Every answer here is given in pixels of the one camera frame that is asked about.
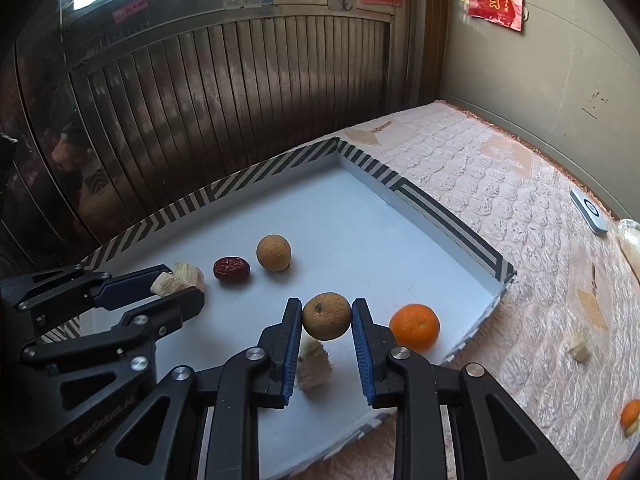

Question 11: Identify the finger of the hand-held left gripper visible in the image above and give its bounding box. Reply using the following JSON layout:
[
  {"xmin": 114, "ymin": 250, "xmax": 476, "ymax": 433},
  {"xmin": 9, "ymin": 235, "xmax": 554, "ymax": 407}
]
[
  {"xmin": 20, "ymin": 287, "xmax": 206, "ymax": 364},
  {"xmin": 0, "ymin": 264, "xmax": 174, "ymax": 314}
]

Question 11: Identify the red jujube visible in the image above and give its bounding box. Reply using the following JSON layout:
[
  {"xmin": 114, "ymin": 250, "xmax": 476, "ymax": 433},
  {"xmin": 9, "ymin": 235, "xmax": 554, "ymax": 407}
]
[{"xmin": 213, "ymin": 256, "xmax": 251, "ymax": 283}]

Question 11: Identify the large round brown fruit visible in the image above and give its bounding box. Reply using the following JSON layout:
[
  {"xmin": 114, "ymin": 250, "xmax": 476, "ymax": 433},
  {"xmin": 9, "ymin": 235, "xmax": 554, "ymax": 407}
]
[{"xmin": 256, "ymin": 234, "xmax": 292, "ymax": 273}]

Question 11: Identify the brown fruit with stem mark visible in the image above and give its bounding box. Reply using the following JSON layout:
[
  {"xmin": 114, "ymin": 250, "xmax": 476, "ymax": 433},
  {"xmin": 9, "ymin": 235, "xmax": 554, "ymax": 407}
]
[{"xmin": 301, "ymin": 292, "xmax": 352, "ymax": 341}]

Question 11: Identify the wooden slatted panel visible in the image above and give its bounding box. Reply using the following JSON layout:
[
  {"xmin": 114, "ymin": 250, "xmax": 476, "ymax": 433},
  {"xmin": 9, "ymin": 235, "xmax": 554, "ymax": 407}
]
[{"xmin": 0, "ymin": 5, "xmax": 396, "ymax": 271}]

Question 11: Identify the white corn cob piece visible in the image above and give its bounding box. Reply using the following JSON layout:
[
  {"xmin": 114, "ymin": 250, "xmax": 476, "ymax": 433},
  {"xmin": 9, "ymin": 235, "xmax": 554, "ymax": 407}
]
[
  {"xmin": 150, "ymin": 260, "xmax": 206, "ymax": 297},
  {"xmin": 568, "ymin": 329, "xmax": 596, "ymax": 364},
  {"xmin": 295, "ymin": 335, "xmax": 334, "ymax": 392}
]

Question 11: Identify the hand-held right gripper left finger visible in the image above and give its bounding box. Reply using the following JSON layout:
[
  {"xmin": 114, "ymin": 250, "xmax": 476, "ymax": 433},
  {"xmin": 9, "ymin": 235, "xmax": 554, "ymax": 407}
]
[{"xmin": 87, "ymin": 297, "xmax": 304, "ymax": 480}]

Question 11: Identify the flat white device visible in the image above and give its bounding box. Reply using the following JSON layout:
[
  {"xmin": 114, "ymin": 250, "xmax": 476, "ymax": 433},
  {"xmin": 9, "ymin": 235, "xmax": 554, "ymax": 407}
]
[{"xmin": 569, "ymin": 189, "xmax": 610, "ymax": 235}]

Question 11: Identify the striped cardboard box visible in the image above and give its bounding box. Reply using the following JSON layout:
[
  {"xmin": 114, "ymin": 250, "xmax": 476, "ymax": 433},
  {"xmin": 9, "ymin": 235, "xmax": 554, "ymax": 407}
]
[{"xmin": 37, "ymin": 136, "xmax": 517, "ymax": 480}]

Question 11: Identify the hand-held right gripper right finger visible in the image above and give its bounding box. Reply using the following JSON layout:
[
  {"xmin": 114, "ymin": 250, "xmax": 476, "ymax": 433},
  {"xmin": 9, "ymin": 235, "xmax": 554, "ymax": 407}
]
[{"xmin": 351, "ymin": 298, "xmax": 576, "ymax": 480}]

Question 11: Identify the wrapped white daikon radish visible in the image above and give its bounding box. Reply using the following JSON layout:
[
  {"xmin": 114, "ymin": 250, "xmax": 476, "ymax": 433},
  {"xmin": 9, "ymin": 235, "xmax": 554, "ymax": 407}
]
[{"xmin": 617, "ymin": 218, "xmax": 640, "ymax": 276}]

